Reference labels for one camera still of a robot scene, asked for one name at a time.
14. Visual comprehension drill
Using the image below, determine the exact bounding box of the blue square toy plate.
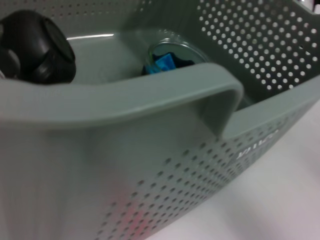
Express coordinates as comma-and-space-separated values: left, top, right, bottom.
144, 51, 176, 76

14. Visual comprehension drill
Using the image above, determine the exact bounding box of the glass teacup black sleeve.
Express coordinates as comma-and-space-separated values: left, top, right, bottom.
141, 41, 210, 77
0, 9, 77, 86

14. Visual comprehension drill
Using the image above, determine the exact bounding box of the grey perforated storage basket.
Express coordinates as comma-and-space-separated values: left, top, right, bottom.
0, 0, 320, 240

